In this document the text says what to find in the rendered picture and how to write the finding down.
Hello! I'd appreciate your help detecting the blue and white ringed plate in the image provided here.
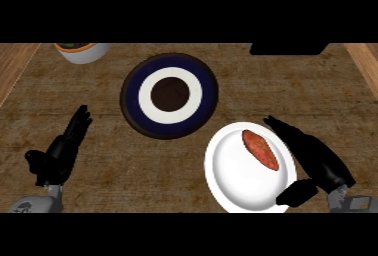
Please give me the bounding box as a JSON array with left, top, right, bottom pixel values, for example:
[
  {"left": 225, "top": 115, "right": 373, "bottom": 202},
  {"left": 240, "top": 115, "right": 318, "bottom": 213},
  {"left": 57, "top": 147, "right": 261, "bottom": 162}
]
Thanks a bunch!
[{"left": 119, "top": 52, "right": 219, "bottom": 140}]

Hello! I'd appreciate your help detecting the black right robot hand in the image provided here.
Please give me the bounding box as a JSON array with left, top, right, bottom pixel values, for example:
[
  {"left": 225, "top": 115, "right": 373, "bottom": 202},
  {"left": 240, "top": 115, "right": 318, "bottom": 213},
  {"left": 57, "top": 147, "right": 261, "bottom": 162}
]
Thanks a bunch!
[{"left": 261, "top": 115, "right": 357, "bottom": 208}]

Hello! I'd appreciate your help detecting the white pot with orange rim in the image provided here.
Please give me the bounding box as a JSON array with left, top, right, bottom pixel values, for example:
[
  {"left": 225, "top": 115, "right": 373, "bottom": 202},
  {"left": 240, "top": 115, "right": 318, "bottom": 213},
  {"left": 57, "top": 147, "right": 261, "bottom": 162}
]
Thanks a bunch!
[{"left": 52, "top": 42, "right": 112, "bottom": 65}]

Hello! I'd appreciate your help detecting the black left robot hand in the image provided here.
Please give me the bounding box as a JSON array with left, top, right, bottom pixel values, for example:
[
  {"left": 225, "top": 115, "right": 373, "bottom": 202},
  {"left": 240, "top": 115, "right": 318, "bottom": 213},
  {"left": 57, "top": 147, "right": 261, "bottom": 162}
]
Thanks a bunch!
[{"left": 23, "top": 104, "right": 94, "bottom": 188}]

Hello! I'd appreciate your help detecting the black appliance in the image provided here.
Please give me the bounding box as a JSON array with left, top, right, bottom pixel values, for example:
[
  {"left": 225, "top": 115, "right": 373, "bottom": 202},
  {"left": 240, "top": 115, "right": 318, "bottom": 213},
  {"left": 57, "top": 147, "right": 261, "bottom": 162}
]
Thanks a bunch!
[{"left": 247, "top": 42, "right": 329, "bottom": 56}]

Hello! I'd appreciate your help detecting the orange sweet potato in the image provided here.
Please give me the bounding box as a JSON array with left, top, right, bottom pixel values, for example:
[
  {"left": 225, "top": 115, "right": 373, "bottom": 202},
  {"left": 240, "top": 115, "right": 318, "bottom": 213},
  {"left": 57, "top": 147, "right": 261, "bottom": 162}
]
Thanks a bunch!
[{"left": 240, "top": 129, "right": 280, "bottom": 172}]

